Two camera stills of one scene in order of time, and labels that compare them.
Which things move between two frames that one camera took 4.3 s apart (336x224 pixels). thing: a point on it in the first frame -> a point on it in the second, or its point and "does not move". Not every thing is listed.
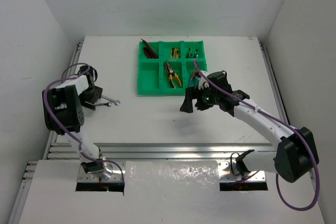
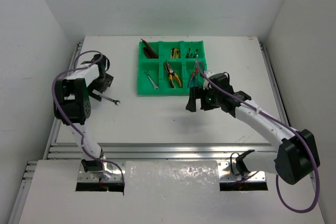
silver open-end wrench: x=106 y=104 -> x=151 y=81
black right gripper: x=191 y=93 does not move
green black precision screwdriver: x=195 y=56 does not move
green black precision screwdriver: x=187 y=55 does not move
